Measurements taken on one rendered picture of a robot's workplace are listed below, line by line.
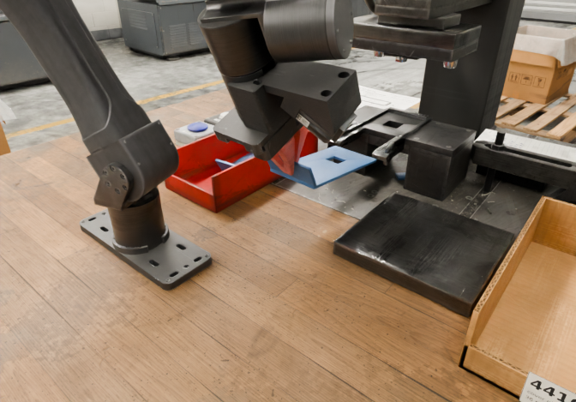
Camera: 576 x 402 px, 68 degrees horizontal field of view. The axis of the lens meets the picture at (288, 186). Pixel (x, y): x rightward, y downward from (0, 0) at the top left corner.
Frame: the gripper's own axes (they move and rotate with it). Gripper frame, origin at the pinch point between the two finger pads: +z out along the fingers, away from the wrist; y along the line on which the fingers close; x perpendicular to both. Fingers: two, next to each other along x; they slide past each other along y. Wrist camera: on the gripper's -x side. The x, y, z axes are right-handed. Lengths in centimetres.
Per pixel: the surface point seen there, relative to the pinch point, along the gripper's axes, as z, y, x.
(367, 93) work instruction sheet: 36, 54, 28
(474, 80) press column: 19.1, 45.3, -3.3
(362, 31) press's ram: -1.5, 25.7, 5.7
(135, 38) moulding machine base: 187, 215, 501
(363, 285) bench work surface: 10.2, -4.6, -11.6
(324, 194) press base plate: 15.9, 7.9, 4.2
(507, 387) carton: 8.0, -7.4, -28.3
